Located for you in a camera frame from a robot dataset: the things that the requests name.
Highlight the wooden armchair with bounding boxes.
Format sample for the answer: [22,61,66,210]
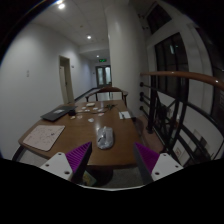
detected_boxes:
[84,86,129,108]

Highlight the glass double door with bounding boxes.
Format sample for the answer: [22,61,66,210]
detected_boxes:
[95,65,113,88]

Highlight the round ceiling lights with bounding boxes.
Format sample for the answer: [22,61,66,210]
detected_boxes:
[56,0,103,59]

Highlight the wooden-topped black metal railing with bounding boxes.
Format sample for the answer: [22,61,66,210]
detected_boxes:
[139,70,224,168]

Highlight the white notepad with pen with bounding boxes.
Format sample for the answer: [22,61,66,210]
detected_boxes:
[118,110,132,120]

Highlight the dark framed window wall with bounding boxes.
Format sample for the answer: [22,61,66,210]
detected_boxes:
[146,3,224,131]

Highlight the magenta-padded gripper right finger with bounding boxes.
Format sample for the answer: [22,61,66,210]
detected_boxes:
[133,142,185,185]

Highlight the black closed laptop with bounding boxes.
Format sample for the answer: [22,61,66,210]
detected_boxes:
[40,105,78,122]

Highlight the black cable bundle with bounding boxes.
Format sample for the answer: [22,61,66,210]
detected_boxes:
[103,103,118,112]

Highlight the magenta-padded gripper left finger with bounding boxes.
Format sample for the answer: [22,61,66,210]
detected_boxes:
[39,141,93,185]

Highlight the open side doorway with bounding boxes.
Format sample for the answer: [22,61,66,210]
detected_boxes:
[58,55,75,105]

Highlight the white marble-print mouse pad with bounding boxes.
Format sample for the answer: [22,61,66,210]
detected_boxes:
[22,124,66,152]

